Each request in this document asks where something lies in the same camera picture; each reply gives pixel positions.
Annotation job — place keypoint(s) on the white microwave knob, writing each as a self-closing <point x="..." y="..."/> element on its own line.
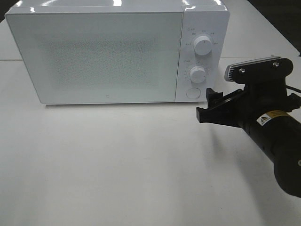
<point x="197" y="74"/>
<point x="202" y="44"/>

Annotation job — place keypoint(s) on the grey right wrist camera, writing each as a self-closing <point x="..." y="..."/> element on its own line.
<point x="259" y="70"/>

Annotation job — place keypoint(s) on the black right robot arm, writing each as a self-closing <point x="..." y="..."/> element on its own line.
<point x="284" y="150"/>

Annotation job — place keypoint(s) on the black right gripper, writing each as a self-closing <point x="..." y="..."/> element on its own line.
<point x="261" y="108"/>

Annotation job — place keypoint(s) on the white microwave door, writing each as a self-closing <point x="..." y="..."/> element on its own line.
<point x="100" y="58"/>

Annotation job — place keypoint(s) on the round white door button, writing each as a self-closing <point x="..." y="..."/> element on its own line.
<point x="193" y="93"/>

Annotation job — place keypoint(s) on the white microwave oven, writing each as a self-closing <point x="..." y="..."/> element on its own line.
<point x="199" y="17"/>

